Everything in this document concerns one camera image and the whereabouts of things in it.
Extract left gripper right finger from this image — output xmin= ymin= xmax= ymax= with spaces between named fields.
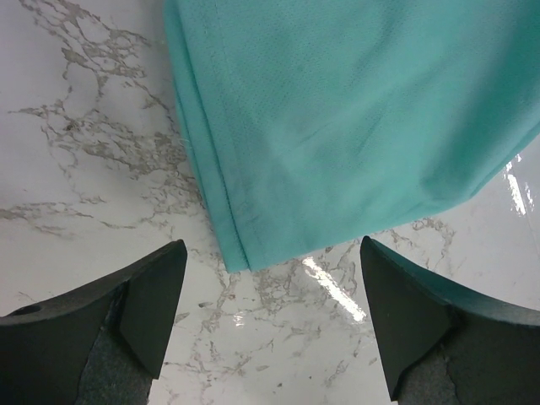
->
xmin=360 ymin=237 xmax=539 ymax=404

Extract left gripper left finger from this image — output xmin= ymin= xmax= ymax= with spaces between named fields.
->
xmin=1 ymin=240 xmax=187 ymax=404

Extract teal t shirt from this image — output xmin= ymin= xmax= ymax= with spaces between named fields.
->
xmin=164 ymin=1 xmax=539 ymax=273

